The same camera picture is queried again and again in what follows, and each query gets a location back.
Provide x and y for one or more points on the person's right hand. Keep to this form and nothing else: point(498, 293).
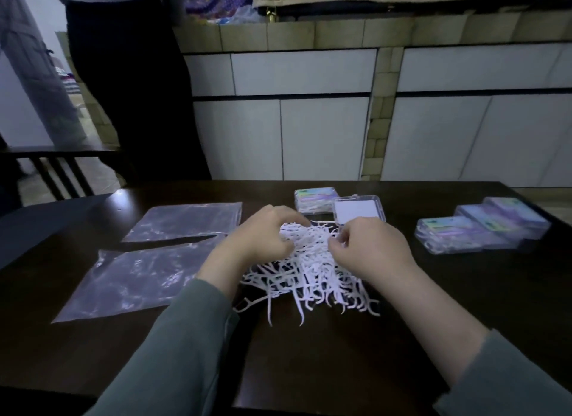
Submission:
point(375, 250)

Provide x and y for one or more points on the person's left hand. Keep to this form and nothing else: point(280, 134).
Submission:
point(257, 237)

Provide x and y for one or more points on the person's right fingers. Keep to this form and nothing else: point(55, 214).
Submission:
point(345, 239)

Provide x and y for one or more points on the person's left fingers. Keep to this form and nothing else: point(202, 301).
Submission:
point(291, 219)

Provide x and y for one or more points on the pile of white floss picks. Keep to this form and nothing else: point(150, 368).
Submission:
point(313, 277)

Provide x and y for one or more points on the person's right forearm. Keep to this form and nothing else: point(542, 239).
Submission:
point(451, 339)

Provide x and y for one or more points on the person's left forearm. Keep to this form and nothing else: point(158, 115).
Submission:
point(178, 348)

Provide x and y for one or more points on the clear box of floss picks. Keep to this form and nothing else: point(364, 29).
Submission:
point(520, 212)
point(313, 200)
point(491, 225)
point(447, 233)

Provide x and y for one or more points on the open clear box white label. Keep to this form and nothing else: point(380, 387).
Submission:
point(357, 209)

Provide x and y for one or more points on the white cabinet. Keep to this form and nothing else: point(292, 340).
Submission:
point(286, 116)
point(482, 116)

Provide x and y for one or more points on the clear plastic zip bag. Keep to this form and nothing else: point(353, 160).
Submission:
point(134, 279)
point(183, 221)

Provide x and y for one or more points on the beige tiled counter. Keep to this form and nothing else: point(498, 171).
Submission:
point(357, 31)

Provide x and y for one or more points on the small brass fitting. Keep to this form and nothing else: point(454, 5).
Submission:
point(271, 14)

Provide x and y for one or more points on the crumpled clear plastic bag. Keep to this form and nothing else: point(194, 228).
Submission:
point(241, 15)

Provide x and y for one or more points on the dark wooden chair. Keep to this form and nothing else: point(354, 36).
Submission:
point(53, 165)

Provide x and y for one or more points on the grey hanging garment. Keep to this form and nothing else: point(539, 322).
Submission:
point(40, 71)

